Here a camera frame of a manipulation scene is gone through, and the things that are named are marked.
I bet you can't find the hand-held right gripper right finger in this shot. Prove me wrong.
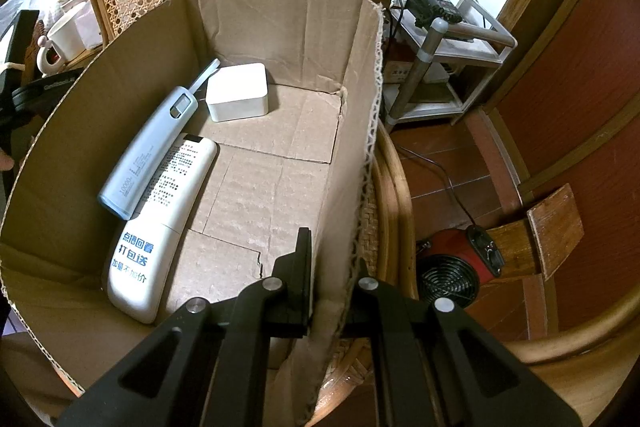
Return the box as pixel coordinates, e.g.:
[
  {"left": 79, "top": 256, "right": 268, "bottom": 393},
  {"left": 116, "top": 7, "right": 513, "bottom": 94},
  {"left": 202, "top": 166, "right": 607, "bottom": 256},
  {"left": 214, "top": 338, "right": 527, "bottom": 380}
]
[{"left": 345, "top": 276, "right": 583, "bottom": 427}]

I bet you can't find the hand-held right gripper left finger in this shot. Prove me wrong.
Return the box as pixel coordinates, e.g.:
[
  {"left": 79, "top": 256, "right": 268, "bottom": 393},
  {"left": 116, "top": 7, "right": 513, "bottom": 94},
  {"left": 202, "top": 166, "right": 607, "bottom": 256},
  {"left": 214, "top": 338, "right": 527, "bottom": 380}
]
[{"left": 57, "top": 227, "right": 315, "bottom": 427}]

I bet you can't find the white remote with printed back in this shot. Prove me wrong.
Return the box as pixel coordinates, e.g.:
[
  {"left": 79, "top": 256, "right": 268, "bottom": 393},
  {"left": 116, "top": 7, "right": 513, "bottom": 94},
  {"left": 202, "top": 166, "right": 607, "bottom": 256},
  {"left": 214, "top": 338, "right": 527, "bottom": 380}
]
[{"left": 106, "top": 133, "right": 220, "bottom": 325}]

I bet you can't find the light blue power bank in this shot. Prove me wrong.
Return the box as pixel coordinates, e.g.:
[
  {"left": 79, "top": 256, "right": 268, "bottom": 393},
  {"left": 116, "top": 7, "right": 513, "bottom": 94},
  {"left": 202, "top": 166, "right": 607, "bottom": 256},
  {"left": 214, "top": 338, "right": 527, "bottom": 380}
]
[{"left": 97, "top": 59, "right": 221, "bottom": 222}]

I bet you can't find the brown cardboard box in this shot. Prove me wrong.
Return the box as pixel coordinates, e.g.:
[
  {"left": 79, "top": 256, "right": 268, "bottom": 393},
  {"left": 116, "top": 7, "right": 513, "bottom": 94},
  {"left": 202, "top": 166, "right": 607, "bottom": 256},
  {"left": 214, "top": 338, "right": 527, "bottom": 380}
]
[{"left": 0, "top": 0, "right": 386, "bottom": 427}]

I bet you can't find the white small box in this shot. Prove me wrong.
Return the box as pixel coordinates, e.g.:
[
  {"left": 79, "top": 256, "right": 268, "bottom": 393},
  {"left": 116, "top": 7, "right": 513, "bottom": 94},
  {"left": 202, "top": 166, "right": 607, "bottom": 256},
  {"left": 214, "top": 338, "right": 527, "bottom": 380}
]
[{"left": 205, "top": 63, "right": 269, "bottom": 122}]

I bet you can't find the white mug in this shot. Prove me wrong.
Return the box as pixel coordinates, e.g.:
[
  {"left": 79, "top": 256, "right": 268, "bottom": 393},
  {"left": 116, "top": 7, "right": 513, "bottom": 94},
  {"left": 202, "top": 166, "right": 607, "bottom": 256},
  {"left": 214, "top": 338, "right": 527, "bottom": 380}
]
[{"left": 37, "top": 4, "right": 103, "bottom": 75}]

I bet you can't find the red fan heater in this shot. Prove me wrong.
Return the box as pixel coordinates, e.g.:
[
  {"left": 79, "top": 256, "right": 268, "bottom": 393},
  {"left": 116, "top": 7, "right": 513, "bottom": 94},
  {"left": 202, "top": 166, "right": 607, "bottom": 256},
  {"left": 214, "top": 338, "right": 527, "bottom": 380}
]
[{"left": 415, "top": 227, "right": 506, "bottom": 310}]

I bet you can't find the wooden board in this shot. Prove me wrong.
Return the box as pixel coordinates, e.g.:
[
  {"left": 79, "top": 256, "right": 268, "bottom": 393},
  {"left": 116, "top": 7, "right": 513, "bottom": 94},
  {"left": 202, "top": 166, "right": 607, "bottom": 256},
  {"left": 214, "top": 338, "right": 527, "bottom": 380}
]
[{"left": 487, "top": 183, "right": 586, "bottom": 280}]

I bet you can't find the small brown box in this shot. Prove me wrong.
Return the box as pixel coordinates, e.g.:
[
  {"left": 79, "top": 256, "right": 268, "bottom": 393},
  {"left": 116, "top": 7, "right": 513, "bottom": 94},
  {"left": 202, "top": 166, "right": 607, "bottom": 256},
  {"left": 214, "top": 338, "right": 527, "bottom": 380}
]
[{"left": 382, "top": 57, "right": 416, "bottom": 82}]

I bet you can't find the grey metal cart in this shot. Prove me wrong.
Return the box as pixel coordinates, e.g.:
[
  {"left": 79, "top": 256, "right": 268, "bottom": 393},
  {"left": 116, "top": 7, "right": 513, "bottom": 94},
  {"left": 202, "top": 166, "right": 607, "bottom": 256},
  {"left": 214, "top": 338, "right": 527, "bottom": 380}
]
[{"left": 350, "top": 0, "right": 518, "bottom": 128}]

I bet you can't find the red-brown wooden door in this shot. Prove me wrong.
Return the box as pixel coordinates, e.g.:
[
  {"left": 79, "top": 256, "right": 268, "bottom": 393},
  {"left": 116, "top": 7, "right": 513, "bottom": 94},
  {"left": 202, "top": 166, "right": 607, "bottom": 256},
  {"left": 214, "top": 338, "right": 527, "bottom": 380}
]
[{"left": 480, "top": 0, "right": 640, "bottom": 348}]

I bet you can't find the black heater cable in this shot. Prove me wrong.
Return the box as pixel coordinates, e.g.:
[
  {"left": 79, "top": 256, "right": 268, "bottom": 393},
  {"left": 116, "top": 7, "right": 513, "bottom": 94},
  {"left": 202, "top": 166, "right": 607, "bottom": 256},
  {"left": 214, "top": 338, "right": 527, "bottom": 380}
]
[{"left": 395, "top": 146, "right": 481, "bottom": 230}]

